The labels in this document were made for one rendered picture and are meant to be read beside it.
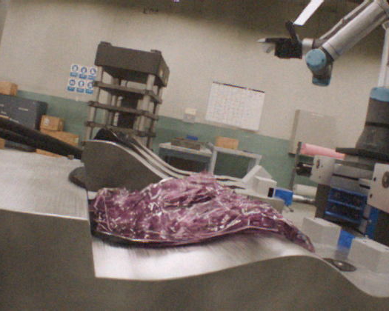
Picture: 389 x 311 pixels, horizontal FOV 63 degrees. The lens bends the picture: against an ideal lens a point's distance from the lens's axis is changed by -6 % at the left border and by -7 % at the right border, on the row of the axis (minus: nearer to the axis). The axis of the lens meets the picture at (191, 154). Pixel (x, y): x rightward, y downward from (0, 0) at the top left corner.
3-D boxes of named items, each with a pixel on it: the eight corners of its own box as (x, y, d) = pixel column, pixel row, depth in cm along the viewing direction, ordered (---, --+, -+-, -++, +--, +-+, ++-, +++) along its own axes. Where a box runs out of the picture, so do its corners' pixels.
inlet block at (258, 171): (277, 217, 81) (293, 201, 81) (283, 222, 76) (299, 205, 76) (241, 180, 81) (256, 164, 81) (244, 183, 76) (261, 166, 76)
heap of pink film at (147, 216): (258, 225, 51) (269, 175, 50) (338, 273, 34) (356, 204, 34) (84, 206, 42) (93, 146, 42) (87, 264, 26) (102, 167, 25)
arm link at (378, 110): (363, 120, 106) (370, 80, 106) (364, 125, 118) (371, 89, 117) (401, 126, 100) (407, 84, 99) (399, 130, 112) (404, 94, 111)
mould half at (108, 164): (247, 215, 87) (258, 164, 86) (274, 247, 61) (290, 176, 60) (59, 178, 85) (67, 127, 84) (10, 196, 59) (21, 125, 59)
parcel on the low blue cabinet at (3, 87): (17, 97, 713) (19, 84, 711) (9, 95, 679) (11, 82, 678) (1, 94, 714) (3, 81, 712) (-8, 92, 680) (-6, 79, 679)
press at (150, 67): (151, 182, 619) (172, 72, 608) (134, 197, 465) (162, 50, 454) (102, 172, 621) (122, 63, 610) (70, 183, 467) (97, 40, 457)
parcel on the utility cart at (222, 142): (232, 153, 699) (235, 139, 697) (235, 154, 667) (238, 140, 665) (213, 149, 695) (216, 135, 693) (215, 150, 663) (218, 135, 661)
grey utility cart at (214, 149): (247, 193, 715) (256, 150, 710) (254, 198, 663) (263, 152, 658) (196, 185, 704) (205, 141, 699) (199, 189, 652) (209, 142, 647)
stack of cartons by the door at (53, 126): (77, 160, 724) (83, 122, 720) (71, 161, 692) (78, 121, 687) (41, 152, 726) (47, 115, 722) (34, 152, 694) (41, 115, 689)
